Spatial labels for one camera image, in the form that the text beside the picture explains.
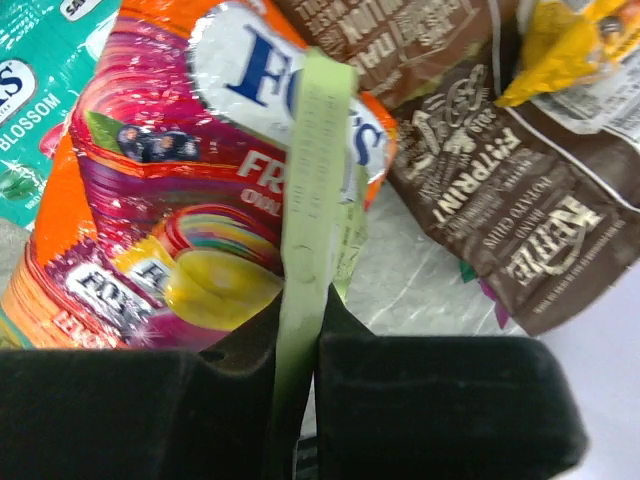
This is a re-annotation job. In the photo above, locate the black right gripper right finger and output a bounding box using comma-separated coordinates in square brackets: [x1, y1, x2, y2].
[315, 292, 588, 479]

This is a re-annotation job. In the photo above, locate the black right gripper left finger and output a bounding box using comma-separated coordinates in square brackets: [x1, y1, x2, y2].
[1, 302, 279, 479]

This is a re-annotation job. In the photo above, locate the light green snack packet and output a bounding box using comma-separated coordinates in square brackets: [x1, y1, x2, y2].
[266, 48, 356, 479]

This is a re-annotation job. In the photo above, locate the orange fox's candy bag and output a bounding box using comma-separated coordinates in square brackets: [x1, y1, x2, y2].
[0, 0, 399, 351]

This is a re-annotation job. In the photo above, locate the brown chips bag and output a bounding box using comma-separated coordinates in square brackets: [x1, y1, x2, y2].
[280, 1, 639, 335]

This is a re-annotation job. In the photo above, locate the green fox's candy bag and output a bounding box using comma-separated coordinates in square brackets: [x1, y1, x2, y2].
[1, 0, 120, 229]

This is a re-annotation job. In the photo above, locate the yellow candy packet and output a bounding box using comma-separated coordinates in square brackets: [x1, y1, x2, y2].
[497, 0, 639, 143]

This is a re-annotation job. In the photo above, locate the green chips bag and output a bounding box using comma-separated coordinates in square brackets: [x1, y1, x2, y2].
[459, 260, 477, 283]

